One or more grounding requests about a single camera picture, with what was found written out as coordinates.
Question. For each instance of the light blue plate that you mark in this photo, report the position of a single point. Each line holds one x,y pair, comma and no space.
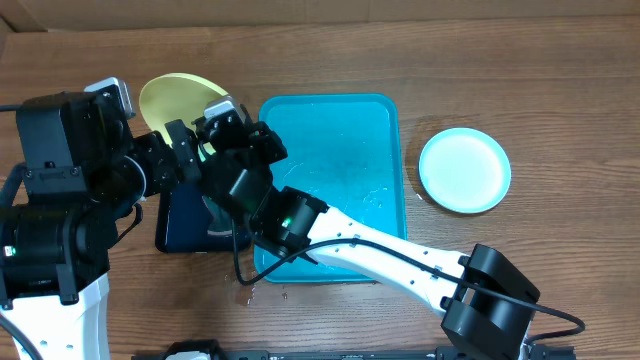
464,170

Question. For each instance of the teal plastic tray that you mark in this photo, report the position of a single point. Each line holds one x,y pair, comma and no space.
345,150

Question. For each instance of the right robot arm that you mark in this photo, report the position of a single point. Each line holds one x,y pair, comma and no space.
485,302

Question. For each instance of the black plastic tray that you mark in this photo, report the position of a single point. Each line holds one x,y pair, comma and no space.
182,224

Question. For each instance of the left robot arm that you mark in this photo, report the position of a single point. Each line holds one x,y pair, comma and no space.
82,171

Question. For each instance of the green scouring sponge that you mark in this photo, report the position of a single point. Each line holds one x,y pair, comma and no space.
221,224

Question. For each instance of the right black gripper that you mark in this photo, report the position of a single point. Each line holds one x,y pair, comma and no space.
269,135

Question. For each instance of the yellow-green plate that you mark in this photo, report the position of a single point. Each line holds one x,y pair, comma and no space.
176,96

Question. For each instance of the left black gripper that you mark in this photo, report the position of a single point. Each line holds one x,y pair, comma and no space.
171,170

